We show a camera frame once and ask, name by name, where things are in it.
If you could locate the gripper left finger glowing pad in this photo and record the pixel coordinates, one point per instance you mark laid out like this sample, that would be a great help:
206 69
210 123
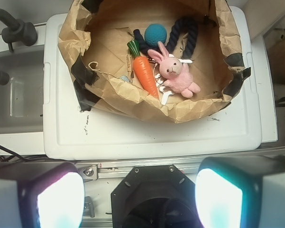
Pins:
41 195

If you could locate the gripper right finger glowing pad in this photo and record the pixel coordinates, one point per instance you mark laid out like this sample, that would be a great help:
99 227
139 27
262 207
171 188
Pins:
241 192

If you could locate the blue sponge ball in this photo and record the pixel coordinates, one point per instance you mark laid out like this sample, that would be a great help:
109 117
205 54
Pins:
155 33

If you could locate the white plastic bin lid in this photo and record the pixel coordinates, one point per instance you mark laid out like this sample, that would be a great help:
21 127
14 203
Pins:
72 134

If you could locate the white sink basin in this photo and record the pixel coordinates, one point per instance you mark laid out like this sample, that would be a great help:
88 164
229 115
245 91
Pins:
21 99

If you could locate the pink plush bunny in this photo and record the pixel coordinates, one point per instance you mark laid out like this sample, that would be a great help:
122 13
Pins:
177 75

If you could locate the light blue small object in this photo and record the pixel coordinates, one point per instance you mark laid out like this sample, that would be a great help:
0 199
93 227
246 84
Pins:
125 78

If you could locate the orange toy carrot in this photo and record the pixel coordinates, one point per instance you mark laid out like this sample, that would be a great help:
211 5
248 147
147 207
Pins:
142 69

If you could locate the brown paper bag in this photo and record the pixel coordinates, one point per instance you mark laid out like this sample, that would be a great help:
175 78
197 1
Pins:
93 43

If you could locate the aluminium rail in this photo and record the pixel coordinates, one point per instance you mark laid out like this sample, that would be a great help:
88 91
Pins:
93 170

